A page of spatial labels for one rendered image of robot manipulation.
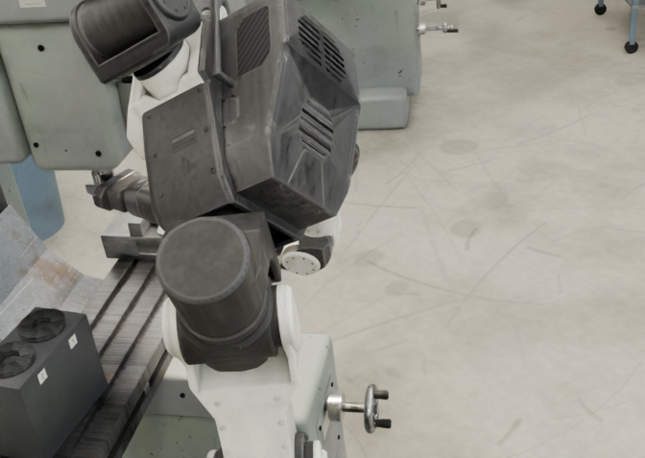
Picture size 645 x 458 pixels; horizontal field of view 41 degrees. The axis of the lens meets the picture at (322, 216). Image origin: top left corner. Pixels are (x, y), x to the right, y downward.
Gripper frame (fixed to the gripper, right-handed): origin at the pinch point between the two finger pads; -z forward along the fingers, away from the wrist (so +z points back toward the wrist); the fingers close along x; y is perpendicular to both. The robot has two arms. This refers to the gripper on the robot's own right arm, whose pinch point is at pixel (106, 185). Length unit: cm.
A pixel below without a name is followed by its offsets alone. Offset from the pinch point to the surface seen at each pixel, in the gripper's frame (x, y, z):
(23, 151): 13.6, -13.7, -4.5
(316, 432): -9, 61, 41
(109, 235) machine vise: -9.8, 23.4, -18.2
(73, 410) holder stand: 35.0, 26.8, 20.6
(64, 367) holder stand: 33.7, 17.2, 20.3
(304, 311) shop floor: -107, 123, -47
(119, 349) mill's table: 15.0, 30.6, 10.2
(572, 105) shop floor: -331, 123, -29
